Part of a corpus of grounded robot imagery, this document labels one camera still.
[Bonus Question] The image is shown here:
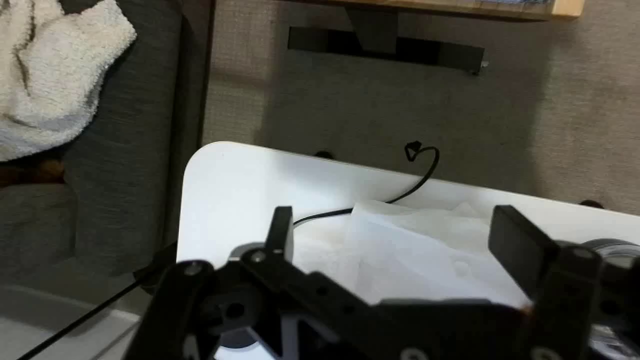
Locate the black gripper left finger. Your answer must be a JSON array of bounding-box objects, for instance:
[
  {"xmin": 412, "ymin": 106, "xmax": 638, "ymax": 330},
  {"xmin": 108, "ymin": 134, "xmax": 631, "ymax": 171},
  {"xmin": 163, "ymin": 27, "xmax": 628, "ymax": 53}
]
[{"xmin": 123, "ymin": 203, "xmax": 385, "ymax": 360}]

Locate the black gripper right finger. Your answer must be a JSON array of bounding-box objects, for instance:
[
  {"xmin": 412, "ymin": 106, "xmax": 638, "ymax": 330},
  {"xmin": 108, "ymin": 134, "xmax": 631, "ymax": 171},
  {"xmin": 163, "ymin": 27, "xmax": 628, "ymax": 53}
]
[{"xmin": 488, "ymin": 203, "xmax": 640, "ymax": 360}]

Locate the white cloth on desk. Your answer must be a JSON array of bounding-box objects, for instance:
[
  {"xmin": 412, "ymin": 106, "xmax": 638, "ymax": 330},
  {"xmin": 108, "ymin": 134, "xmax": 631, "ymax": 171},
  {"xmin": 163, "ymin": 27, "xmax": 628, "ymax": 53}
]
[{"xmin": 292, "ymin": 197, "xmax": 537, "ymax": 312}]

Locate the dark grey sofa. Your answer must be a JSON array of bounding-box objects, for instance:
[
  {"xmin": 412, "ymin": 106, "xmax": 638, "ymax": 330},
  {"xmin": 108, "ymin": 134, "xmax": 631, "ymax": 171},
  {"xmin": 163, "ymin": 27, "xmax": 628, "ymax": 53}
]
[{"xmin": 0, "ymin": 0, "xmax": 216, "ymax": 316}]

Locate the black stand leg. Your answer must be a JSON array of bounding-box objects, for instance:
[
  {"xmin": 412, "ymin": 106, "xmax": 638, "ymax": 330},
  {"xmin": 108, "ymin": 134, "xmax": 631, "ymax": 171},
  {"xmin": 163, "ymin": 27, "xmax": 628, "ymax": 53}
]
[{"xmin": 286, "ymin": 3, "xmax": 486, "ymax": 76}]

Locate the cream towel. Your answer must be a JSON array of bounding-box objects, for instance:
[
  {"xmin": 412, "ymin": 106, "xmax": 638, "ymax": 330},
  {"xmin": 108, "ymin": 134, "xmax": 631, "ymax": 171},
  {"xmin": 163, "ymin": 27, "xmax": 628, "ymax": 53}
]
[{"xmin": 0, "ymin": 0, "xmax": 140, "ymax": 163}]

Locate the black kettle base cable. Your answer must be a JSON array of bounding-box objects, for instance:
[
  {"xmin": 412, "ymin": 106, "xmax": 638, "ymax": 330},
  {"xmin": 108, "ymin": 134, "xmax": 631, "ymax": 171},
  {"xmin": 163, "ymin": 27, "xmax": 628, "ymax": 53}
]
[{"xmin": 291, "ymin": 138, "xmax": 445, "ymax": 227}]

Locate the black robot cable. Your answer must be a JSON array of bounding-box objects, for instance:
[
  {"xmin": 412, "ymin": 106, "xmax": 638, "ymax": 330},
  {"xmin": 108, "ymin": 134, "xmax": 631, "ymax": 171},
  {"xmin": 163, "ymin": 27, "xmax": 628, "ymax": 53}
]
[{"xmin": 18, "ymin": 245, "xmax": 176, "ymax": 360}]

